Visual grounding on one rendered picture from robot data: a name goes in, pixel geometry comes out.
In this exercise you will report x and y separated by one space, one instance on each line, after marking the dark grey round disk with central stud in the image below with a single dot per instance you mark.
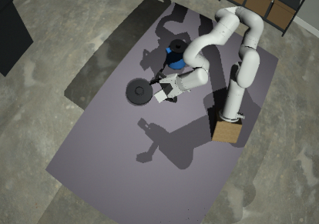
139 92

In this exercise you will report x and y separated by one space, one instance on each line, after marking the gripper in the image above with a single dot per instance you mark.
164 81

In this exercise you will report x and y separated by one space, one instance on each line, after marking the blue kettle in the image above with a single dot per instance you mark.
174 53

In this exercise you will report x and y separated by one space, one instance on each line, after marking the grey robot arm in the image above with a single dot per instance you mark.
243 73

